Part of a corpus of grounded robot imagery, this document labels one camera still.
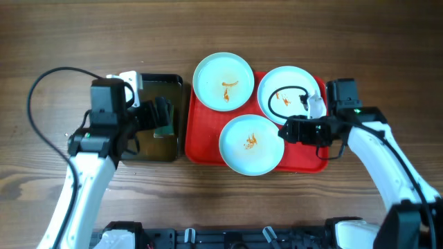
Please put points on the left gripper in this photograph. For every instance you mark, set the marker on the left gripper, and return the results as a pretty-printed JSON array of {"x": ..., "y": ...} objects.
[{"x": 149, "y": 120}]

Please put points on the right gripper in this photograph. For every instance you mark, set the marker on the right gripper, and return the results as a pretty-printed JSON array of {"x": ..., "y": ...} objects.
[{"x": 297, "y": 131}]

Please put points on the green sponge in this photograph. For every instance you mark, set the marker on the green sponge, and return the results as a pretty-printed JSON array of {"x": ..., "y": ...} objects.
[{"x": 168, "y": 130}]

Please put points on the white plate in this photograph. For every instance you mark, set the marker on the white plate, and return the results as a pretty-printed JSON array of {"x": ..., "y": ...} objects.
[
  {"x": 250, "y": 145},
  {"x": 284, "y": 91},
  {"x": 223, "y": 81}
]

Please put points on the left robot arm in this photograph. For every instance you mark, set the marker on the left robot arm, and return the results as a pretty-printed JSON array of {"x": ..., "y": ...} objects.
[{"x": 94, "y": 154}]

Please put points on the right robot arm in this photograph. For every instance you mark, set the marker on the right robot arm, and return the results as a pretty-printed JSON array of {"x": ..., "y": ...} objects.
[{"x": 414, "y": 208}]

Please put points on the black water tray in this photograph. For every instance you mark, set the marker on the black water tray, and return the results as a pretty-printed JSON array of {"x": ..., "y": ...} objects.
[{"x": 147, "y": 148}]

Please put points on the red plastic tray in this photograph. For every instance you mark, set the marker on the red plastic tray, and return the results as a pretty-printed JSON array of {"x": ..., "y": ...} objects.
[{"x": 205, "y": 125}]

